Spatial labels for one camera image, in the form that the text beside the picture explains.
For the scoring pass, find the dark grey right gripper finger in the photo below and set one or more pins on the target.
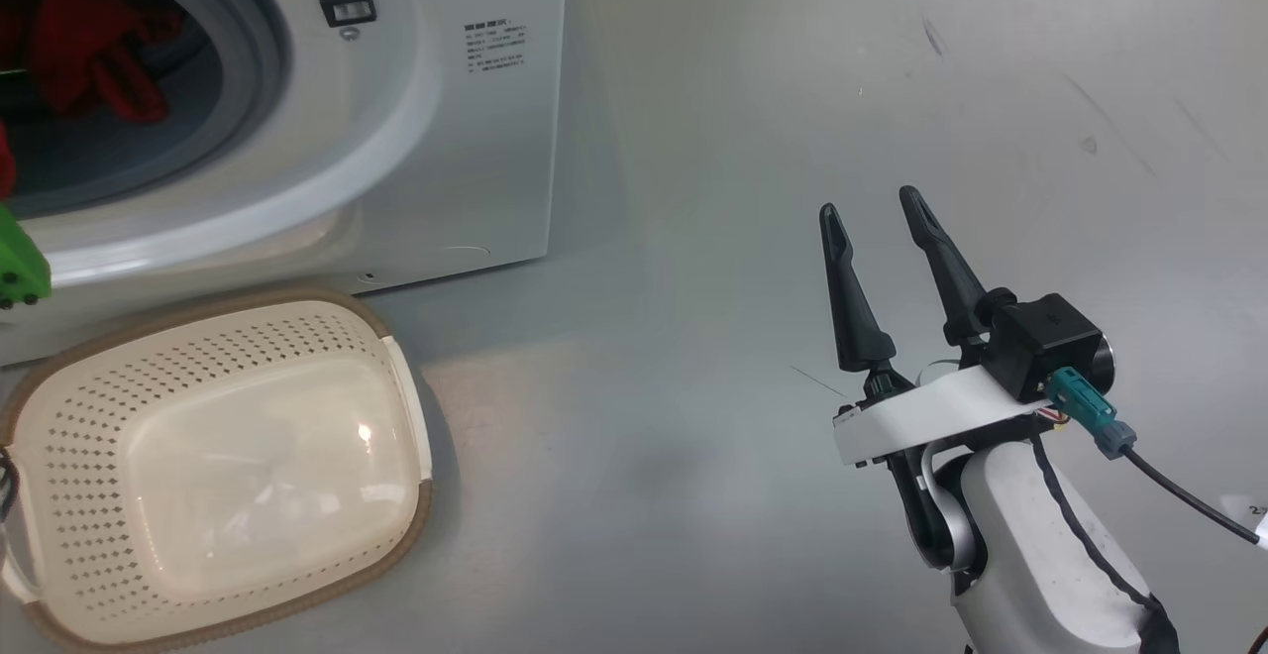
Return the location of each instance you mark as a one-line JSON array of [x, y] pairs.
[[857, 322], [946, 272]]

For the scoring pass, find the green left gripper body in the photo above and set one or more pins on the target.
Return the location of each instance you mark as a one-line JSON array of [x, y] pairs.
[[20, 263]]

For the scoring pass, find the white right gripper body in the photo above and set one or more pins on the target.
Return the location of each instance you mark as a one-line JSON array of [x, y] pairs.
[[941, 414]]

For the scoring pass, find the red and white garment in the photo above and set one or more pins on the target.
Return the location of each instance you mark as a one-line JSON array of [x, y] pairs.
[[89, 40]]

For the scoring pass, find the cream perforated basket brown rim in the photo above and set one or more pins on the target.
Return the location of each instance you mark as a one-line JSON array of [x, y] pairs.
[[248, 466]]

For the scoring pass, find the white front-load washing machine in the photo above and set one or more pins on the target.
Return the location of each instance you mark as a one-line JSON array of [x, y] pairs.
[[446, 159]]

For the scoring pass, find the black printed text label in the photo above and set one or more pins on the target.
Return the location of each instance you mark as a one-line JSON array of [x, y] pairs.
[[495, 47]]

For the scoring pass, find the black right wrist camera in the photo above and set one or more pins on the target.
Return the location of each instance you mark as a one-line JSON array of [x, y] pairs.
[[1040, 342]]

